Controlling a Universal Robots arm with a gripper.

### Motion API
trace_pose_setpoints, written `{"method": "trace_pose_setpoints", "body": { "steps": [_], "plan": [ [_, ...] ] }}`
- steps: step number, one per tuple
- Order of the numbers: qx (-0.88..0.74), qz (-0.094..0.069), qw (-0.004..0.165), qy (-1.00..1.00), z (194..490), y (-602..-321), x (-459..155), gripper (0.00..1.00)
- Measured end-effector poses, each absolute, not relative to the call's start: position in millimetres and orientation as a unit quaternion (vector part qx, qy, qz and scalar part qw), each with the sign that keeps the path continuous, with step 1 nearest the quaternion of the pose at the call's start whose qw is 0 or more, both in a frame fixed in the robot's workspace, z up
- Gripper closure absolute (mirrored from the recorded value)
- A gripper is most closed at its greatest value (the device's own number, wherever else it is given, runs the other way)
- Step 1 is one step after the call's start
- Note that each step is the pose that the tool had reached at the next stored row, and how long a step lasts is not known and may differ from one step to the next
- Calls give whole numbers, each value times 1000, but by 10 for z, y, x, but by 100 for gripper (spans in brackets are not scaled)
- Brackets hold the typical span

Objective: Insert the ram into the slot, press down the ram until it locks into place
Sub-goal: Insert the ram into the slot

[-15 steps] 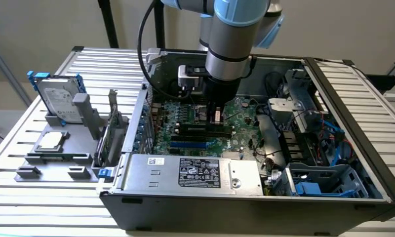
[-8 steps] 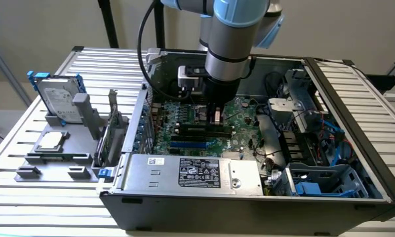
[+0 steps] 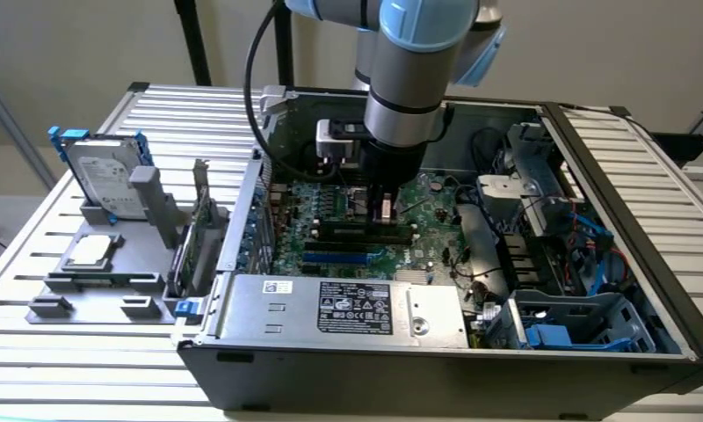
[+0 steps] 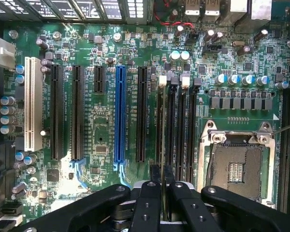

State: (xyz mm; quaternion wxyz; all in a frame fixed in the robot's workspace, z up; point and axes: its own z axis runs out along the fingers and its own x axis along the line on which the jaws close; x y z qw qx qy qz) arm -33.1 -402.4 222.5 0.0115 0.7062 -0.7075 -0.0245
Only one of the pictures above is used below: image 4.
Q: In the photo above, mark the blue expansion slot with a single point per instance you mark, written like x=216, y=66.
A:
x=120, y=113

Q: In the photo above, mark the black SATA connector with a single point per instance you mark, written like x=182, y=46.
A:
x=12, y=208

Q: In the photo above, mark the green motherboard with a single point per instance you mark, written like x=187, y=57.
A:
x=106, y=120

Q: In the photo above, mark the silver CPU socket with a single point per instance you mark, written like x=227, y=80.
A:
x=236, y=164

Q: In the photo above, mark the long black expansion slot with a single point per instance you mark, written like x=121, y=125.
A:
x=142, y=113
x=56, y=111
x=77, y=111

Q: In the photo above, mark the white power connector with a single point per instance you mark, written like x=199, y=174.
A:
x=3, y=54

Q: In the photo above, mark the short black expansion slot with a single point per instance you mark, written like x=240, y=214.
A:
x=99, y=79

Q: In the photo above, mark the white PCI expansion slot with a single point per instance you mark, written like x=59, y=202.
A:
x=33, y=104

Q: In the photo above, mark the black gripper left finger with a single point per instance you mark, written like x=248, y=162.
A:
x=87, y=207

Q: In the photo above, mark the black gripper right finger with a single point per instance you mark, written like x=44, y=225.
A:
x=232, y=207

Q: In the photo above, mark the silver rear port block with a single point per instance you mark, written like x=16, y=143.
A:
x=201, y=7

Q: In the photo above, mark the white SATA connector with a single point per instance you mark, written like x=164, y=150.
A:
x=10, y=220

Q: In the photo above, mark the silver locking lever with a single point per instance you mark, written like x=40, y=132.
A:
x=286, y=127

